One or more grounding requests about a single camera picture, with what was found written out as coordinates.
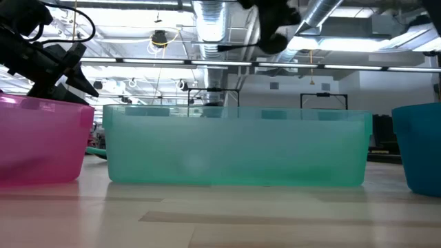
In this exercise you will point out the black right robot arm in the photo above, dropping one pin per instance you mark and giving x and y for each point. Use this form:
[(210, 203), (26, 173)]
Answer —
[(434, 13)]

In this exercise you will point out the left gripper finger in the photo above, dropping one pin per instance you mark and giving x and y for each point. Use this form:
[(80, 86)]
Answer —
[(81, 82), (58, 93)]

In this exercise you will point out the bright ceiling light panel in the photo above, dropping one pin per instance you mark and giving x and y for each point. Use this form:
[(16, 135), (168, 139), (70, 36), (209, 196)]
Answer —
[(344, 44)]

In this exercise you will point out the long ceiling light strip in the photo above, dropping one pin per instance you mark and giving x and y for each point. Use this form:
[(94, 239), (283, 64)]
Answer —
[(220, 63)]

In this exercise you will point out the smooth silver air duct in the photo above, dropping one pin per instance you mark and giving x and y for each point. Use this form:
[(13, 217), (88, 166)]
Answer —
[(320, 10)]

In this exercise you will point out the pink-red plastic bin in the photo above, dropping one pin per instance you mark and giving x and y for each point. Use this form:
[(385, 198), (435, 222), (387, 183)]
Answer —
[(38, 144)]

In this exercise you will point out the grey wall vent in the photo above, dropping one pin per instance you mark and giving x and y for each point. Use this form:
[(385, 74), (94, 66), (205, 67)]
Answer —
[(325, 86), (274, 85)]

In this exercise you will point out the teal translucent plastic bin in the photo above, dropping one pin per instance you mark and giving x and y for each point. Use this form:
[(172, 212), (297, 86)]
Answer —
[(237, 151)]

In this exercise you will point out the dark background furniture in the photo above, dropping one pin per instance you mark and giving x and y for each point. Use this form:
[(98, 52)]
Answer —
[(382, 131)]

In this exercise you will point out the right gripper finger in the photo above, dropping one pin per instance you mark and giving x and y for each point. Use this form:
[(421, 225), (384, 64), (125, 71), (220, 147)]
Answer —
[(274, 44)]

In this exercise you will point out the blue plastic bin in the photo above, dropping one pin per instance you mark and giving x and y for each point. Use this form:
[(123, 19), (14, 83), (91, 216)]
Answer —
[(420, 151)]

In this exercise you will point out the dark metal spoon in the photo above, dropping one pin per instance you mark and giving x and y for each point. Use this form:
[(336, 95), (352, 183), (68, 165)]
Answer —
[(225, 48)]

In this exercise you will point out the black metal rig frame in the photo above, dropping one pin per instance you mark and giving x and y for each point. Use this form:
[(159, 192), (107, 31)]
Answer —
[(324, 94), (213, 89)]

